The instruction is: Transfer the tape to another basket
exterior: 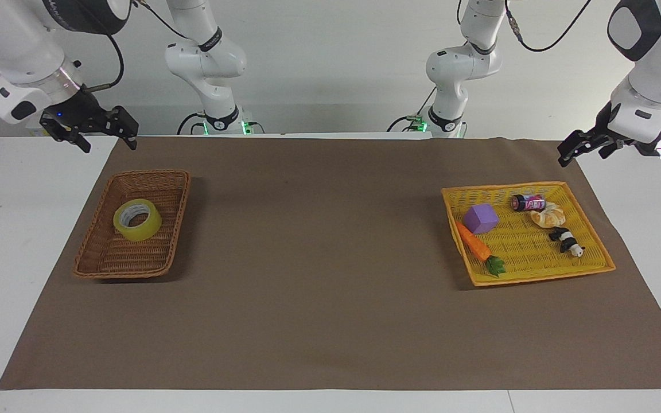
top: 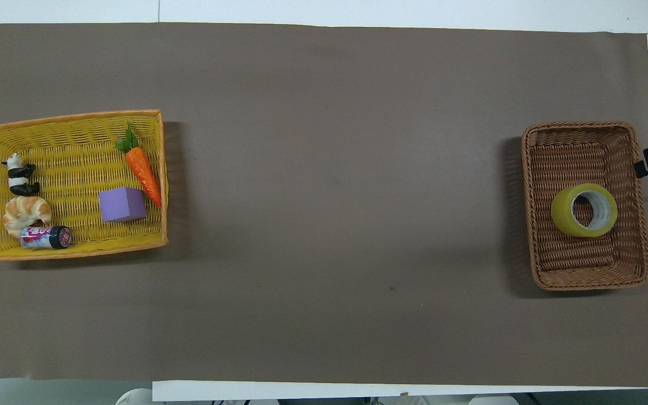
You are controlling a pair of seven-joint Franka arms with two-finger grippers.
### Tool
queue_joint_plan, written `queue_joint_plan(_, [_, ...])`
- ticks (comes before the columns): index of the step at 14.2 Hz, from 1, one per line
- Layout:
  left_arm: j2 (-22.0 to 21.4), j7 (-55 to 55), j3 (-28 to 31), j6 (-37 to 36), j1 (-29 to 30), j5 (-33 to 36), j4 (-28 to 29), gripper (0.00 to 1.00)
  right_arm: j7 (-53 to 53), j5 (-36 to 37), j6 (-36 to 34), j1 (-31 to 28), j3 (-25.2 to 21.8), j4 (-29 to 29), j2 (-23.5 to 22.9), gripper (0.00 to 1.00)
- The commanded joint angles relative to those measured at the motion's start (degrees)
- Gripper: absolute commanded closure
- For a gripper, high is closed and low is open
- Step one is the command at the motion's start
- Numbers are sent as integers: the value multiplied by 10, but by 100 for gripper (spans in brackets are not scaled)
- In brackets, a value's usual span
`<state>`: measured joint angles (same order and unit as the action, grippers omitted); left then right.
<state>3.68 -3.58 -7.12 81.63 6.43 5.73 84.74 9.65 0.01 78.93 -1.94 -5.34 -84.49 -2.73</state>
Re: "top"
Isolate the brown wicker basket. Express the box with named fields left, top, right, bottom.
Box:
left=521, top=121, right=648, bottom=291

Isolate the yellow woven basket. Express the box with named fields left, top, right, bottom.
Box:
left=0, top=110, right=169, bottom=262

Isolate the toy croissant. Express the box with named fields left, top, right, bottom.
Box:
left=3, top=196, right=53, bottom=237

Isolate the yellow tape roll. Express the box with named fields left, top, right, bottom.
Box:
left=551, top=183, right=618, bottom=237

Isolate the toy carrot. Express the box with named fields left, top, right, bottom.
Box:
left=115, top=127, right=163, bottom=208

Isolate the small drink can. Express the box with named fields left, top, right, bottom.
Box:
left=20, top=226, right=73, bottom=250

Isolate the panda figurine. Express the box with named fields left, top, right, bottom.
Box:
left=2, top=152, right=41, bottom=197

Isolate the purple cube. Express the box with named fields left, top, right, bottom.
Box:
left=98, top=187, right=147, bottom=223

